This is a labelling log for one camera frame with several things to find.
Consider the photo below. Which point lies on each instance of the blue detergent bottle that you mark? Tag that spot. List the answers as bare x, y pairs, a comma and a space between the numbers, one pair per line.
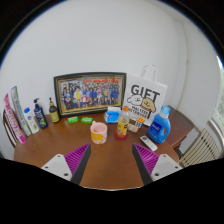
159, 128

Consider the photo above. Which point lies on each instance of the brown yellow-labelled pump bottle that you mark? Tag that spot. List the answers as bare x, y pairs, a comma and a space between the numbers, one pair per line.
54, 115

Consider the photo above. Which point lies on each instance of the white blue-capped shampoo bottle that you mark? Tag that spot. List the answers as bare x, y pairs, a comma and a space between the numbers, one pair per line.
31, 121

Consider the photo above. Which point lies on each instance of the pink and yellow mug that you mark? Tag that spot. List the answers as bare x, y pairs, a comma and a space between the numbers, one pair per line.
98, 135

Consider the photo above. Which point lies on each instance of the white printed gift bag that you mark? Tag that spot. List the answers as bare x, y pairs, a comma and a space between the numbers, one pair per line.
146, 96

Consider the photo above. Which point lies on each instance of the white remote control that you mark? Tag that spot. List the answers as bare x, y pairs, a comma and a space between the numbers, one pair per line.
148, 143

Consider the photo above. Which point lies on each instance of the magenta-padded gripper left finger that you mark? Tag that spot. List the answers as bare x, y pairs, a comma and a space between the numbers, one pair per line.
71, 163

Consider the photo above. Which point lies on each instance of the blue tissue pack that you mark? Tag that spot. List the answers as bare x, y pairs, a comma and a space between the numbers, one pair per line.
111, 116

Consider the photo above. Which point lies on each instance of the dark blue pump bottle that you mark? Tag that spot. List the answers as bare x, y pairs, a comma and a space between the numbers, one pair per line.
40, 116

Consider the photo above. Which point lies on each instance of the flat round red coaster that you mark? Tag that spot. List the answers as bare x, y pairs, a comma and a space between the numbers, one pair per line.
117, 137

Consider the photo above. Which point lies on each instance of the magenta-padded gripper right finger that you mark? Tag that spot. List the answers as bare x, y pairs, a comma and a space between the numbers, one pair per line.
151, 163

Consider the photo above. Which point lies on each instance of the clear orange-capped drink bottle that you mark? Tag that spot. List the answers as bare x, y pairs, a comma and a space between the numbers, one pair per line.
122, 125

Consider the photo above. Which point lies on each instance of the small patterned flat box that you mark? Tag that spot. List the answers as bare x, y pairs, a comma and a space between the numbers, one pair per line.
133, 128

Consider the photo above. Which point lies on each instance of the framed group picture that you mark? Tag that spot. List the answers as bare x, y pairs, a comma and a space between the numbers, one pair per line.
90, 93

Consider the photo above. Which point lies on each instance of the white radiator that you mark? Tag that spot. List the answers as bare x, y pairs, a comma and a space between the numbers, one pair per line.
201, 150

